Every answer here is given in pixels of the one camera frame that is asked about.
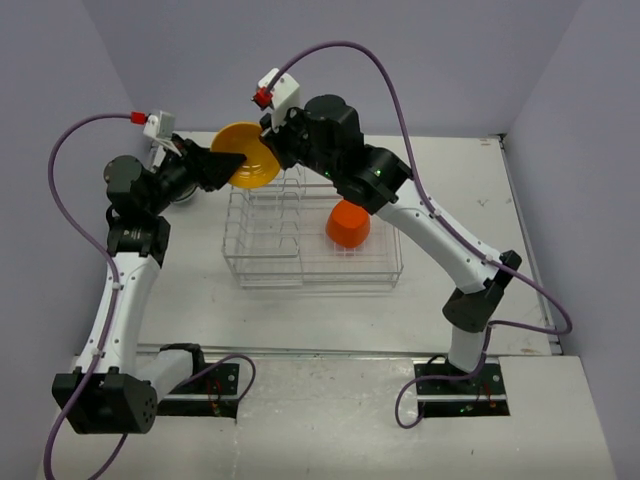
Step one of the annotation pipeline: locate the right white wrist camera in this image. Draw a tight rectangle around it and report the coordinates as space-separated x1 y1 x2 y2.
252 68 301 132

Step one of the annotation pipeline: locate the black bowl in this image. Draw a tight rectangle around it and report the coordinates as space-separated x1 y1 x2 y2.
172 186 198 205

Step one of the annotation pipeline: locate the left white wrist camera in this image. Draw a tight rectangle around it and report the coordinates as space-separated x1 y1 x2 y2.
129 110 180 154

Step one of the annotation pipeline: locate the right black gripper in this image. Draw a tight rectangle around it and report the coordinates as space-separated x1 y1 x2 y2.
260 101 340 181

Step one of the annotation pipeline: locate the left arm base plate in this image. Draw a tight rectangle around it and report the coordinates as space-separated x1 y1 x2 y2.
157 363 240 419

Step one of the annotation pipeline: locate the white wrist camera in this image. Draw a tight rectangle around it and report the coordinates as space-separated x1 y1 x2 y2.
129 110 180 154
252 68 301 132

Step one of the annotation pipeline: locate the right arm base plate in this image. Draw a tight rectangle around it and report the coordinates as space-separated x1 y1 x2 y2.
416 360 510 418

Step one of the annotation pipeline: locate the yellow bowl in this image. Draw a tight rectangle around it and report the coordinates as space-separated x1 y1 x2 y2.
210 122 281 189

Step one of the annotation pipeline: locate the orange cup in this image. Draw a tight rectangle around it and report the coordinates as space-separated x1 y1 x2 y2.
325 200 371 248

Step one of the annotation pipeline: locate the white wire dish rack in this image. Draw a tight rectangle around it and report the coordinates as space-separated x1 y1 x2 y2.
222 166 403 291

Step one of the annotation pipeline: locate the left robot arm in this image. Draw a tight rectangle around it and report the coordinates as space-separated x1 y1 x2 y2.
52 136 247 435

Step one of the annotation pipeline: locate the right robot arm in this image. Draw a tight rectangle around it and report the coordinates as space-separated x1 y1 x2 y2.
259 95 522 393

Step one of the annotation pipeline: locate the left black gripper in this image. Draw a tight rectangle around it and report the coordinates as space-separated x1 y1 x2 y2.
144 133 244 215

